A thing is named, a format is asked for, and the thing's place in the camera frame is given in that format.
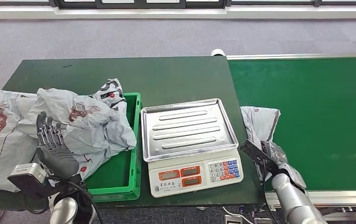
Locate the parcel with black lettering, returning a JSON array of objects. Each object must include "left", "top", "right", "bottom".
[{"left": 62, "top": 77, "right": 137, "bottom": 182}]

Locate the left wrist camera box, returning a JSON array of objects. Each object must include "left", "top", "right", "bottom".
[{"left": 7, "top": 163, "right": 53, "bottom": 197}]

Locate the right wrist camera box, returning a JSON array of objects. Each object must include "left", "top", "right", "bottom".
[{"left": 239, "top": 140, "right": 279, "bottom": 177}]

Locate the green plastic crate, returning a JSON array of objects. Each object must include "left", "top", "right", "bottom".
[{"left": 83, "top": 92, "right": 143, "bottom": 203}]

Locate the white cable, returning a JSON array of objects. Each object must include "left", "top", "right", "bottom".
[{"left": 222, "top": 206, "right": 250, "bottom": 224}]

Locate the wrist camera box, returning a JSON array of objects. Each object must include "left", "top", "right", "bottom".
[
  {"left": 239, "top": 140, "right": 279, "bottom": 177},
  {"left": 7, "top": 163, "right": 53, "bottom": 197}
]

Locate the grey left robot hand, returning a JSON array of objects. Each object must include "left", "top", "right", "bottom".
[{"left": 35, "top": 111, "right": 80, "bottom": 180}]

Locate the white window sill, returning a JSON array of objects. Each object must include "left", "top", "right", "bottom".
[{"left": 0, "top": 4, "right": 356, "bottom": 21}]

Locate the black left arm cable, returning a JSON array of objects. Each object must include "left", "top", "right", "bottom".
[{"left": 23, "top": 179, "right": 104, "bottom": 224}]

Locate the green conveyor belt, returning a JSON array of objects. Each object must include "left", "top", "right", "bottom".
[{"left": 226, "top": 54, "right": 356, "bottom": 214}]

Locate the white scale with steel tray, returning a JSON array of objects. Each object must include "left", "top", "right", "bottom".
[{"left": 140, "top": 98, "right": 244, "bottom": 198}]

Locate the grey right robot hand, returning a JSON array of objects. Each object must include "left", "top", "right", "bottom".
[{"left": 259, "top": 140, "right": 290, "bottom": 169}]

